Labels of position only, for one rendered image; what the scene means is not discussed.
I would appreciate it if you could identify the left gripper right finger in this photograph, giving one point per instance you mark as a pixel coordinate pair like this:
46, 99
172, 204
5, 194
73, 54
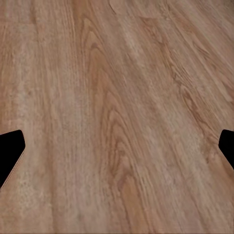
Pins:
226, 145

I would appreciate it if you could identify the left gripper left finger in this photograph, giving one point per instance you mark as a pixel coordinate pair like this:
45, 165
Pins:
11, 146

